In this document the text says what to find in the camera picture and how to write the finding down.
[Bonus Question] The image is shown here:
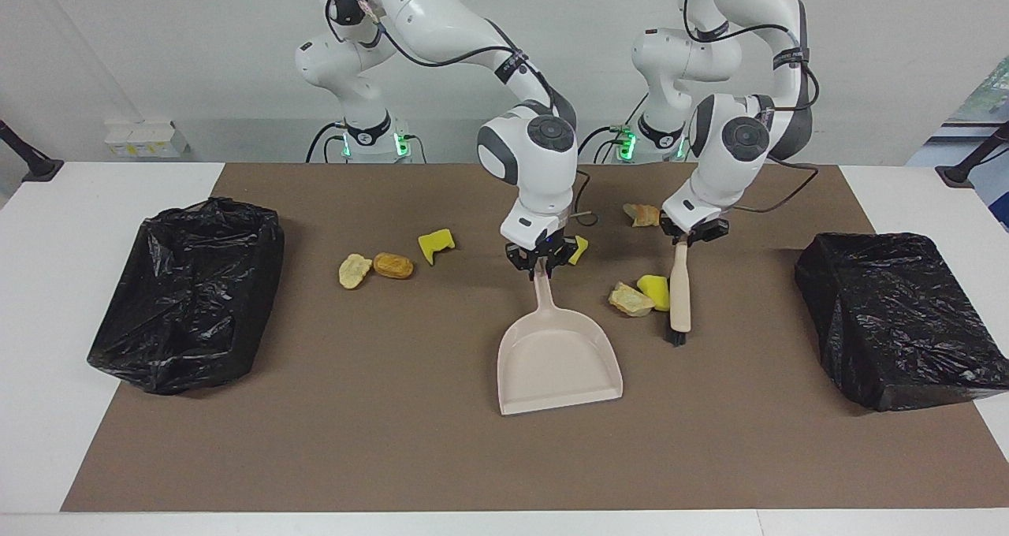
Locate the beige hand brush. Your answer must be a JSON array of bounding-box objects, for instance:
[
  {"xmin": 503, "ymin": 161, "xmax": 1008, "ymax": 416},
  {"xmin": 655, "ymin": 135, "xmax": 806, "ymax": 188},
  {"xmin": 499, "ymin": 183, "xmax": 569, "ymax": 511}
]
[{"xmin": 668, "ymin": 240, "xmax": 693, "ymax": 348}]

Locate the notched yellow sponge piece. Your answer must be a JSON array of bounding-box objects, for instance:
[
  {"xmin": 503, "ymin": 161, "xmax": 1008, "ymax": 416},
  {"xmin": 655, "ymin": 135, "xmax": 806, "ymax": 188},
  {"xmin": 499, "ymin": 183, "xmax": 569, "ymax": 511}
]
[{"xmin": 418, "ymin": 228, "xmax": 456, "ymax": 266}]

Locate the beige plastic dustpan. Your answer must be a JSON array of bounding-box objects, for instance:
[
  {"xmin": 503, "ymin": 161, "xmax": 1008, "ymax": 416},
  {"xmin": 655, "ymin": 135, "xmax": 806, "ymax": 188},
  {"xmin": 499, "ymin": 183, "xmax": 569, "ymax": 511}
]
[{"xmin": 497, "ymin": 260, "xmax": 624, "ymax": 416}]

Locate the brown bread roll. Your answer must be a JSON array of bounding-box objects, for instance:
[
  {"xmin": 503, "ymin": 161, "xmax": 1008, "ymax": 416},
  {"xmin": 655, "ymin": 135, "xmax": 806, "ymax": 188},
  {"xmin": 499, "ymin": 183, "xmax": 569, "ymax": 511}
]
[{"xmin": 373, "ymin": 252, "xmax": 415, "ymax": 280}]

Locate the pale bread chunk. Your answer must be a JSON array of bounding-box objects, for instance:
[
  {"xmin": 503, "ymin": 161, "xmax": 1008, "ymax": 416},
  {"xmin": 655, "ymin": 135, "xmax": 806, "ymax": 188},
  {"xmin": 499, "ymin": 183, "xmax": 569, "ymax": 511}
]
[{"xmin": 338, "ymin": 253, "xmax": 373, "ymax": 290}]

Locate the black trash bag bin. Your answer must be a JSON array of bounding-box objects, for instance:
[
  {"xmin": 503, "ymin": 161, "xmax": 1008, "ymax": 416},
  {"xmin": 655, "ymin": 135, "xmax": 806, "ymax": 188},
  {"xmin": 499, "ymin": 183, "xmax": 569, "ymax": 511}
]
[
  {"xmin": 87, "ymin": 197, "xmax": 285, "ymax": 396},
  {"xmin": 793, "ymin": 232, "xmax": 1009, "ymax": 412}
]

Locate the brown table mat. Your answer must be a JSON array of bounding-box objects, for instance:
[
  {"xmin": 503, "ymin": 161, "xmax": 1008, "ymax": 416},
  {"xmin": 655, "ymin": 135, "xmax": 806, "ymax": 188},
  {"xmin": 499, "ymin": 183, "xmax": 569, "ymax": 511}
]
[{"xmin": 61, "ymin": 162, "xmax": 1009, "ymax": 513}]

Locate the black stand base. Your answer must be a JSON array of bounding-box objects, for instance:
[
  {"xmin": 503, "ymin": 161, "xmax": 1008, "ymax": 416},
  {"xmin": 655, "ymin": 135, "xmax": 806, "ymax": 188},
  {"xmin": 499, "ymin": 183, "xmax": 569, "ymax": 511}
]
[
  {"xmin": 936, "ymin": 122, "xmax": 1009, "ymax": 188},
  {"xmin": 0, "ymin": 120, "xmax": 65, "ymax": 183}
]

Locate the white power strip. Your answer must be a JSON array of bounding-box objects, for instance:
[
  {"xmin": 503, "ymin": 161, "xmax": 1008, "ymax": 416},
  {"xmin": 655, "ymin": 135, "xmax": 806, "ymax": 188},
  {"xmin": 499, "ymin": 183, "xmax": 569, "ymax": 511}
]
[{"xmin": 105, "ymin": 121, "xmax": 190, "ymax": 158}]

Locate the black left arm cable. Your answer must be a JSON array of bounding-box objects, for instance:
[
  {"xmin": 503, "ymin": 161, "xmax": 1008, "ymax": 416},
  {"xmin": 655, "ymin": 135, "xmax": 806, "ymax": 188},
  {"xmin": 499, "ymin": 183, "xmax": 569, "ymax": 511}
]
[{"xmin": 682, "ymin": 0, "xmax": 821, "ymax": 214}]

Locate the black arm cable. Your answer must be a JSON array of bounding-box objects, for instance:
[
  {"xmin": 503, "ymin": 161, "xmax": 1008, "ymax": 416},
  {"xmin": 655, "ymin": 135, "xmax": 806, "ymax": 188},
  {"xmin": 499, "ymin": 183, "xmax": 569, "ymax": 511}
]
[
  {"xmin": 682, "ymin": 0, "xmax": 821, "ymax": 214},
  {"xmin": 351, "ymin": 0, "xmax": 598, "ymax": 228}
]

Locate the black base cable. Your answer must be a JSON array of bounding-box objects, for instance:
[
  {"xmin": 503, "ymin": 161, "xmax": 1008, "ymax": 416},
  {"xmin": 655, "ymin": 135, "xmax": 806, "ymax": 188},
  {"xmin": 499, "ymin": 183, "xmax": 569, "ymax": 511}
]
[
  {"xmin": 578, "ymin": 125, "xmax": 624, "ymax": 164},
  {"xmin": 306, "ymin": 122, "xmax": 348, "ymax": 163}
]

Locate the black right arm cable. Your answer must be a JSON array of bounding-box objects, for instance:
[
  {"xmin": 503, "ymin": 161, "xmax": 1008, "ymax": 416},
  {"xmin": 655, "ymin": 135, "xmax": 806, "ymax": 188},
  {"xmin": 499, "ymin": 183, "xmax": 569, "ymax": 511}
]
[{"xmin": 351, "ymin": 0, "xmax": 598, "ymax": 228}]

